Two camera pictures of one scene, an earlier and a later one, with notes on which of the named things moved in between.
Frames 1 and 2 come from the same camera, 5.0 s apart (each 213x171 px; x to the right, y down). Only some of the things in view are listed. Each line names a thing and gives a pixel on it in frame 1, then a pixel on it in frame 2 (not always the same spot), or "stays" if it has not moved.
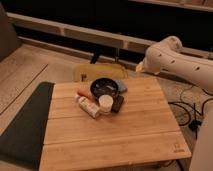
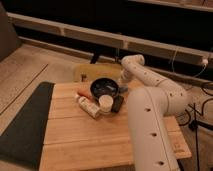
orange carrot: [86, 94] stays
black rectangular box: [117, 103] stays
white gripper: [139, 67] -> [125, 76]
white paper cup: [106, 102] stays
